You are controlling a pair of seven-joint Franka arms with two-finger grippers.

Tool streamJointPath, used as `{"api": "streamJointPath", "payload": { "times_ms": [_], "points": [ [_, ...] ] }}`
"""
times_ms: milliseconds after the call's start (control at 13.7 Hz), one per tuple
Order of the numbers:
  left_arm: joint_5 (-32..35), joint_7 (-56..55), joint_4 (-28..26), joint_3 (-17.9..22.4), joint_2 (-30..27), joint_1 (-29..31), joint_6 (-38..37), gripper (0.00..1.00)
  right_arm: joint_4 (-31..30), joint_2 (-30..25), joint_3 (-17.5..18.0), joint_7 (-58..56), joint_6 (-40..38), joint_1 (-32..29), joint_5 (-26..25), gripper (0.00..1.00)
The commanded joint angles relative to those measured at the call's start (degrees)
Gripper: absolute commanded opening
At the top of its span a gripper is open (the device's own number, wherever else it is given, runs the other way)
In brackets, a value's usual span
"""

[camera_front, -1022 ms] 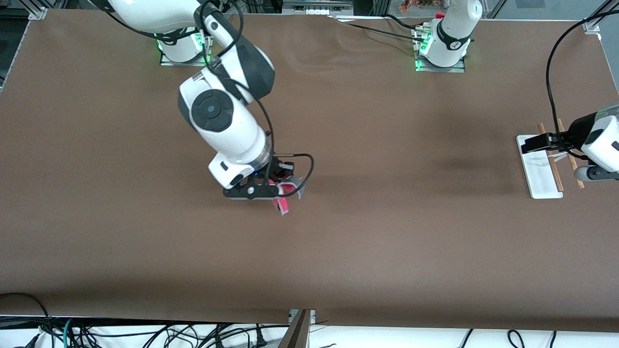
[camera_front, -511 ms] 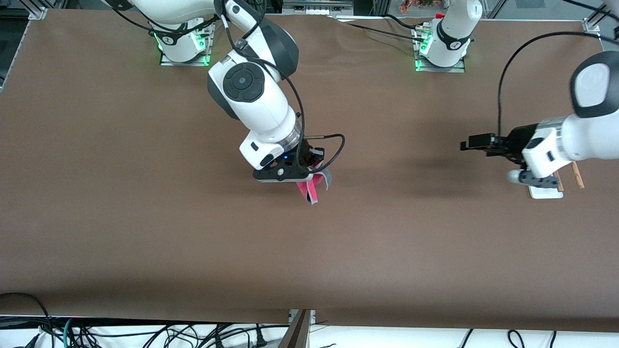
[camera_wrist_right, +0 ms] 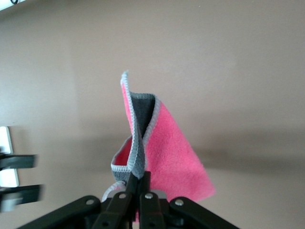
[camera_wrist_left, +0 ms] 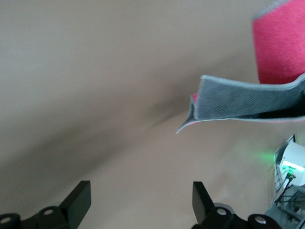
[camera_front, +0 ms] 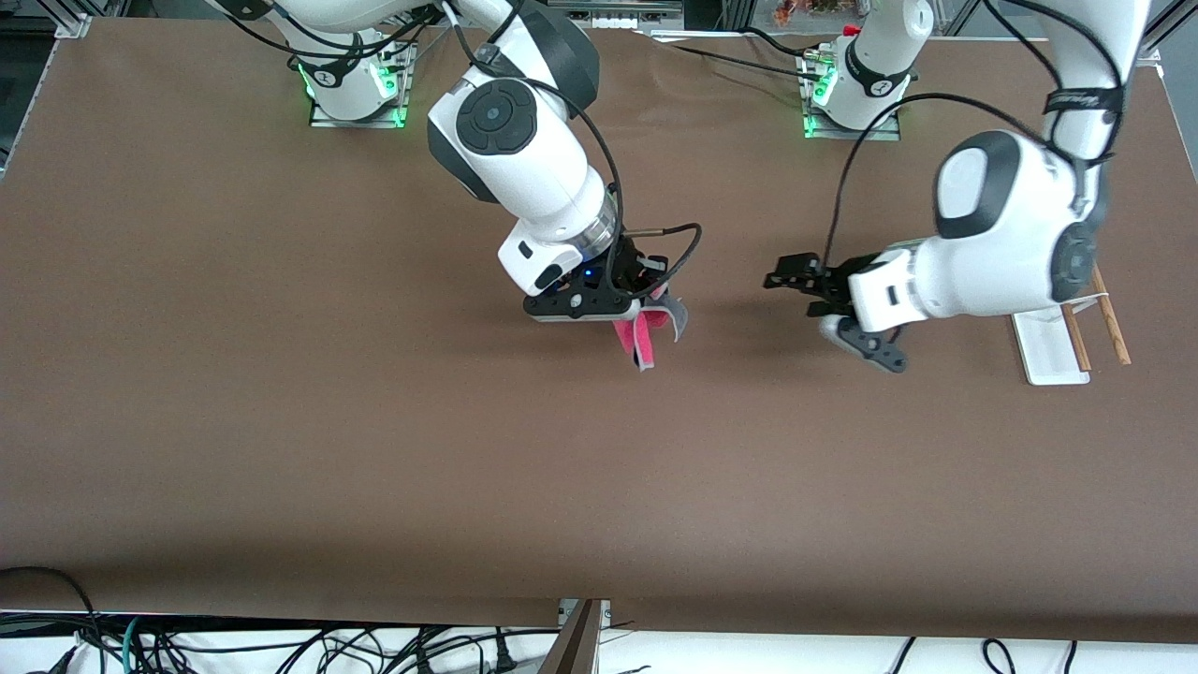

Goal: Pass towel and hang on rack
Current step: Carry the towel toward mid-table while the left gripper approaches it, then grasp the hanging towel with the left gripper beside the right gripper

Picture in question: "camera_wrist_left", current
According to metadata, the pink and grey towel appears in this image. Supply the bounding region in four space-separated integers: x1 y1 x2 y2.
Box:
175 0 305 135

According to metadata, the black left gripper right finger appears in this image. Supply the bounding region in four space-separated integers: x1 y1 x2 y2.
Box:
190 181 280 229

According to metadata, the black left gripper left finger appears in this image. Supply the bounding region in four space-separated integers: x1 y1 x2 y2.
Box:
0 180 92 229

